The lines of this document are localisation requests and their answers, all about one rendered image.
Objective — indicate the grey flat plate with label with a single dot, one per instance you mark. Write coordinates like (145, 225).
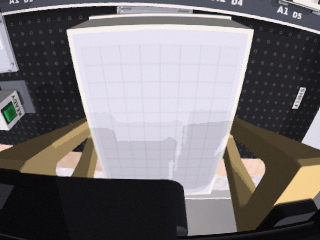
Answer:
(140, 9)

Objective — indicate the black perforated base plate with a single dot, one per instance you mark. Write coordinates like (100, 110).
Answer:
(282, 60)

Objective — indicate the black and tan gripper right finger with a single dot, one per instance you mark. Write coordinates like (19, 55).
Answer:
(292, 173)

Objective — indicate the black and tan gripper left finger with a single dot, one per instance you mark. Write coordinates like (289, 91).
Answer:
(40, 155)

